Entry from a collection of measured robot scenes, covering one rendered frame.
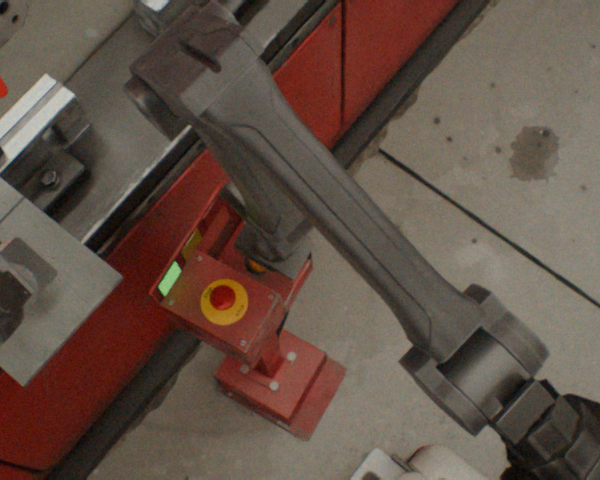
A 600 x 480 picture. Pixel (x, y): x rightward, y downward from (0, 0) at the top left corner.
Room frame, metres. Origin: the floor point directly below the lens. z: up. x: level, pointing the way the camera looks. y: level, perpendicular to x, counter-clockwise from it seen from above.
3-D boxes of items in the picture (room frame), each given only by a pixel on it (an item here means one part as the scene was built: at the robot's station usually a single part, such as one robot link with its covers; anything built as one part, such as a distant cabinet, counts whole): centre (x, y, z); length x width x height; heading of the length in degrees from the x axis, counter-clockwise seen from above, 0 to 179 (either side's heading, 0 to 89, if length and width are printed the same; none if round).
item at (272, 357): (0.42, 0.10, 0.39); 0.05 x 0.05 x 0.54; 52
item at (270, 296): (0.42, 0.10, 0.75); 0.20 x 0.16 x 0.18; 142
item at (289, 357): (0.42, 0.10, 0.13); 0.10 x 0.10 x 0.01; 52
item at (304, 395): (0.40, 0.07, 0.06); 0.25 x 0.20 x 0.12; 52
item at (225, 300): (0.38, 0.12, 0.79); 0.04 x 0.04 x 0.04
